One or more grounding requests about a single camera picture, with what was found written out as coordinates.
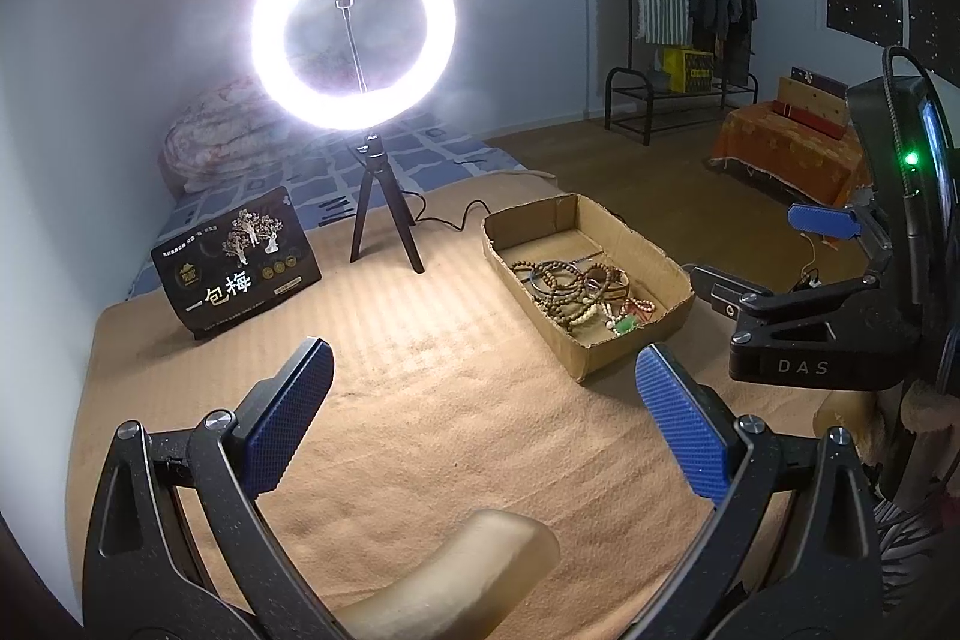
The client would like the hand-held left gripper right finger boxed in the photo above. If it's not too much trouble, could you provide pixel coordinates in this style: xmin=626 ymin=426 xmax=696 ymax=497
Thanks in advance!
xmin=634 ymin=342 xmax=886 ymax=640

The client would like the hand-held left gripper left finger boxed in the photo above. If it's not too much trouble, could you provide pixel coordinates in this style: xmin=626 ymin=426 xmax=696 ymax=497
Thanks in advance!
xmin=81 ymin=336 xmax=353 ymax=640

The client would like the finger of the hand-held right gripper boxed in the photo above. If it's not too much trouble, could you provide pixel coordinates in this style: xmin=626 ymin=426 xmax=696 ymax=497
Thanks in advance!
xmin=686 ymin=263 xmax=882 ymax=320
xmin=787 ymin=190 xmax=897 ymax=281

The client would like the jade pendant with red cord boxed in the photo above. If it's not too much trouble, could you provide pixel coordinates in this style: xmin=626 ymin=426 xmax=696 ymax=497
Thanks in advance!
xmin=611 ymin=302 xmax=657 ymax=336

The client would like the cardboard box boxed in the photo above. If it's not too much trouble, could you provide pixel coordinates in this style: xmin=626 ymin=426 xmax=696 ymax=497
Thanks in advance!
xmin=480 ymin=192 xmax=695 ymax=384

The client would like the wooden bead necklace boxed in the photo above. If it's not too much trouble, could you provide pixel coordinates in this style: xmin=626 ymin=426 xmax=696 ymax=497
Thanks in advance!
xmin=510 ymin=257 xmax=631 ymax=311

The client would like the silver bangle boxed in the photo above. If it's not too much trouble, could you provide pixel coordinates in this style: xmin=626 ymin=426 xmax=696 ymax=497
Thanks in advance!
xmin=529 ymin=269 xmax=601 ymax=301

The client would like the person's right forearm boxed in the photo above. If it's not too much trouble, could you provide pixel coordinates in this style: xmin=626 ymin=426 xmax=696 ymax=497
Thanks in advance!
xmin=900 ymin=377 xmax=960 ymax=442

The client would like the person's right hand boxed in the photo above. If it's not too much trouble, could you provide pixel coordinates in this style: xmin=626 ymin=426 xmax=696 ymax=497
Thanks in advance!
xmin=814 ymin=389 xmax=880 ymax=455

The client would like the orange covered furniture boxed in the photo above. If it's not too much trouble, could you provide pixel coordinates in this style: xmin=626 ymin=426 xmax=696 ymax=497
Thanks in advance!
xmin=705 ymin=100 xmax=875 ymax=210

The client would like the flat gift box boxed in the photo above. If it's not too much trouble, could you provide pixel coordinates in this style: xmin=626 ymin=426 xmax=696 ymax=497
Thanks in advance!
xmin=776 ymin=66 xmax=856 ymax=139

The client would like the black snack bag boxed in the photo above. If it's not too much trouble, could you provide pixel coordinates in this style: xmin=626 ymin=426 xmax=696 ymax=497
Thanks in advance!
xmin=150 ymin=186 xmax=323 ymax=341

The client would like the yellow crate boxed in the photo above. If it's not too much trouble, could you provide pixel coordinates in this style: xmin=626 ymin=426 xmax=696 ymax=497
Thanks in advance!
xmin=660 ymin=46 xmax=717 ymax=94

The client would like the zebra striped cloth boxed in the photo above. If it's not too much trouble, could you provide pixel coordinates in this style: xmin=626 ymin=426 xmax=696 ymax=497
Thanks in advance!
xmin=862 ymin=490 xmax=960 ymax=603

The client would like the black metal bench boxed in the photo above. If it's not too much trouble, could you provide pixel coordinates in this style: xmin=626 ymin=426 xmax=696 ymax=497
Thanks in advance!
xmin=604 ymin=66 xmax=760 ymax=148

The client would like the black tripod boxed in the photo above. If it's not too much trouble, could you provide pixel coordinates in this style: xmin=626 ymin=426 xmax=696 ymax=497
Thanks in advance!
xmin=349 ymin=130 xmax=425 ymax=275

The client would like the blue plaid bedsheet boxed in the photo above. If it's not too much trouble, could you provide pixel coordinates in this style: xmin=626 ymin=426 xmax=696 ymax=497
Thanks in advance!
xmin=127 ymin=111 xmax=526 ymax=304

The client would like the rolled patterned quilt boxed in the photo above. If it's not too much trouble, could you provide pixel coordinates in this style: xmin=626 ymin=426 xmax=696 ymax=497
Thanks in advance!
xmin=161 ymin=77 xmax=316 ymax=195

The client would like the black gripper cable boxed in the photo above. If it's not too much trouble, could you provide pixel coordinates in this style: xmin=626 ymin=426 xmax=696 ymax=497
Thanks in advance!
xmin=883 ymin=44 xmax=946 ymax=311

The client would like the pale green bead bracelet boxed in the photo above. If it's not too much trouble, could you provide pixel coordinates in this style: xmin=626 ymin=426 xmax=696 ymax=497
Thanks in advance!
xmin=555 ymin=302 xmax=612 ymax=332

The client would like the black power cable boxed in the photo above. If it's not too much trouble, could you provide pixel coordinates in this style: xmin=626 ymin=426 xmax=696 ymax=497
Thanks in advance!
xmin=409 ymin=199 xmax=488 ymax=232

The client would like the white ring light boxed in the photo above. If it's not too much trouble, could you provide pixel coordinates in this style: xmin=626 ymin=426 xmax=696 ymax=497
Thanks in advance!
xmin=251 ymin=0 xmax=457 ymax=133

